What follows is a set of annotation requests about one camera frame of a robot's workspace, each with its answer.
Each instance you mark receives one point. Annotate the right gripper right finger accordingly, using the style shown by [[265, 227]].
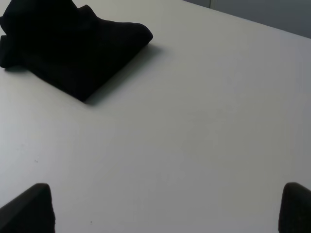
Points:
[[295, 209]]

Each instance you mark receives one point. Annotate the black printed t-shirt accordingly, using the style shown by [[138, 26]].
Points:
[[68, 47]]

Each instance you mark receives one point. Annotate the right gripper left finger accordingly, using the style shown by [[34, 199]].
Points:
[[30, 212]]

